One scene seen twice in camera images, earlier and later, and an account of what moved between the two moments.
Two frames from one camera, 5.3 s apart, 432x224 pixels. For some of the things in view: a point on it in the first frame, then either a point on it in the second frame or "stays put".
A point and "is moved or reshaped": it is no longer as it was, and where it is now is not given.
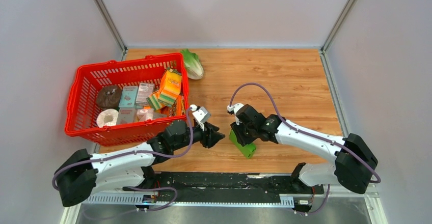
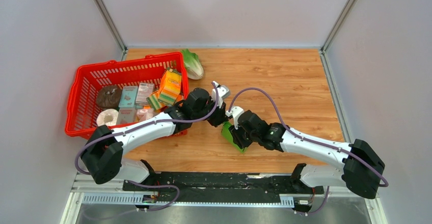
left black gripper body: x=205 y=139 to x=214 y=118
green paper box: x=247 y=150 is moved or reshaped
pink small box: x=144 y=90 stays put
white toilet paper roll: x=107 y=117 stays put
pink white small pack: x=144 y=114 stays put
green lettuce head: x=193 y=67 stays put
